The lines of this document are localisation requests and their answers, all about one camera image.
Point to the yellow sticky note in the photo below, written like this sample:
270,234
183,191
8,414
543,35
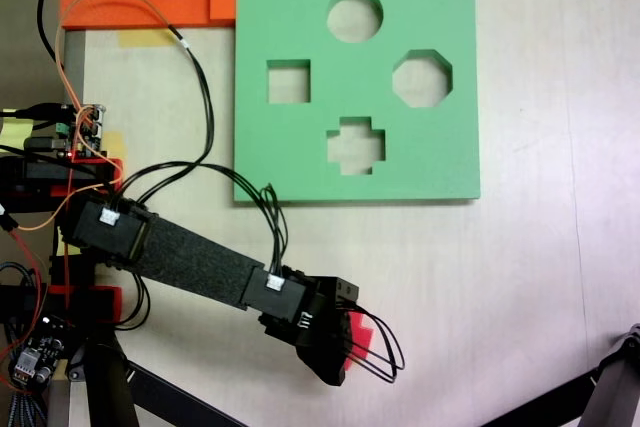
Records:
15,134

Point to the black USB plug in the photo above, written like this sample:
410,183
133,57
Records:
42,143

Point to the black circuit board with capacitors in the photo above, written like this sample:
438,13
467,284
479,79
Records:
35,354

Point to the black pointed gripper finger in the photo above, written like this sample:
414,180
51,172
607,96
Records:
327,352

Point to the yellow tape strip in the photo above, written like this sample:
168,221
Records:
145,38

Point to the green shape sorter board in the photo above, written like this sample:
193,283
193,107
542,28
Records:
280,157

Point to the black tripod leg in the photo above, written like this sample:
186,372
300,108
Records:
617,387
170,399
545,404
107,387

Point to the red black table clamp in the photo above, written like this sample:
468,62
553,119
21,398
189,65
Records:
112,169
112,304

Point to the yellow tape square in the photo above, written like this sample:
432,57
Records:
115,142

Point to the red cross columnar block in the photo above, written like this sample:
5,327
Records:
361,334

